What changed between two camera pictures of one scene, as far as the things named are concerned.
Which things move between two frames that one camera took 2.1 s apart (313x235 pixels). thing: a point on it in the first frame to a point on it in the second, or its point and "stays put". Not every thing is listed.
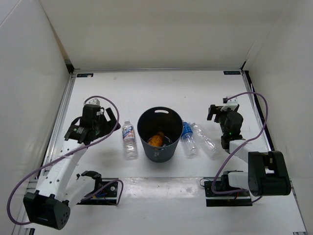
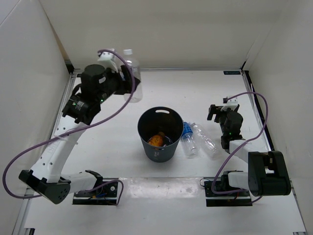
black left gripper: (110, 125) to (125, 85)
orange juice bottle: (156, 140) stays put
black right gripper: (213, 109) stays put
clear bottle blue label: (190, 145) stays put
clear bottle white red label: (130, 145) to (137, 96)
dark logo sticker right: (232, 72) stays put
